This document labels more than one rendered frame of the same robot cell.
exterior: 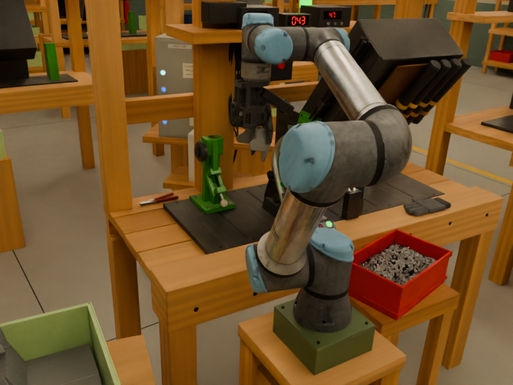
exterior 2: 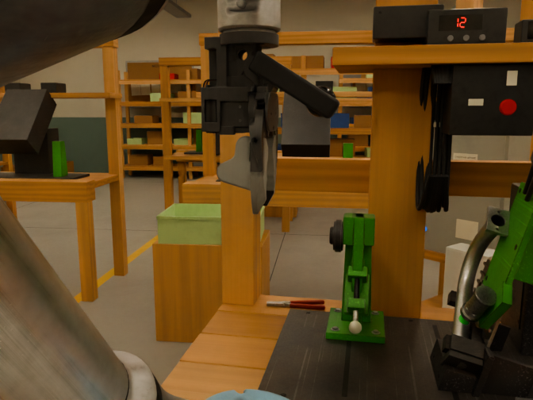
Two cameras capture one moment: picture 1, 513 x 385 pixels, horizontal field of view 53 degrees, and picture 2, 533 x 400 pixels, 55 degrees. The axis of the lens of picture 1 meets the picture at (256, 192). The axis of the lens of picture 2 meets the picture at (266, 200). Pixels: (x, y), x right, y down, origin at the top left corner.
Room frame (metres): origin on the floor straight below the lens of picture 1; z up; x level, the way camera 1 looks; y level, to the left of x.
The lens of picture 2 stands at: (0.83, -0.43, 1.40)
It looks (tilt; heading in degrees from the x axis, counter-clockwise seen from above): 10 degrees down; 42
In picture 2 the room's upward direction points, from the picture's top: straight up
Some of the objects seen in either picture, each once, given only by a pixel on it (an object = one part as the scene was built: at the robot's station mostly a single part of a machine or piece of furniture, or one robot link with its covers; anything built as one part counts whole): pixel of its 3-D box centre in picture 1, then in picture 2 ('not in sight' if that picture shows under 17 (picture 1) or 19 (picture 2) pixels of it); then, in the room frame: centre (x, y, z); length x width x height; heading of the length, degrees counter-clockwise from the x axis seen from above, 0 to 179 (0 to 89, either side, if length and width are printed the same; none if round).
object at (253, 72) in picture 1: (256, 70); (248, 17); (1.28, 0.01, 1.51); 0.08 x 0.08 x 0.05
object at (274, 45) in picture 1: (277, 44); not in sight; (1.19, -0.03, 1.59); 0.11 x 0.11 x 0.08; 17
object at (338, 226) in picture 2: (199, 151); (336, 235); (1.77, 0.21, 1.12); 0.07 x 0.03 x 0.08; 31
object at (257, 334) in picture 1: (318, 344); not in sight; (1.09, -0.18, 0.83); 0.32 x 0.32 x 0.04; 32
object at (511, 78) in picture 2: (266, 59); (486, 100); (2.01, -0.02, 1.42); 0.17 x 0.12 x 0.15; 121
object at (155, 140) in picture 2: not in sight; (192, 124); (7.66, 7.85, 1.11); 3.01 x 0.54 x 2.23; 126
